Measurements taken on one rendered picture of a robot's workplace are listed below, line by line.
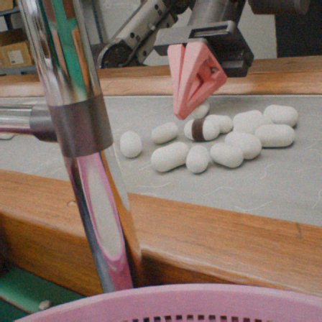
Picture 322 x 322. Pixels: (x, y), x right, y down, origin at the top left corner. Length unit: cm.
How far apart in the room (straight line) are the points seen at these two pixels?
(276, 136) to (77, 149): 23
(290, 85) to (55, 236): 37
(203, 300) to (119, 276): 4
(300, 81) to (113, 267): 40
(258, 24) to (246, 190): 236
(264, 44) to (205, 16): 216
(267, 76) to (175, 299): 42
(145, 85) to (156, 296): 51
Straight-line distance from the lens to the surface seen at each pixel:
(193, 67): 46
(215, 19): 49
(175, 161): 36
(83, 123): 17
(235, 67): 48
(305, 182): 32
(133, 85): 68
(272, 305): 17
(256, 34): 266
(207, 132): 41
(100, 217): 18
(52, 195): 31
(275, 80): 56
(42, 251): 30
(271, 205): 29
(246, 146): 35
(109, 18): 328
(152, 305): 18
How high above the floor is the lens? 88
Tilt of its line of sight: 22 degrees down
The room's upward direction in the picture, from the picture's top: 11 degrees counter-clockwise
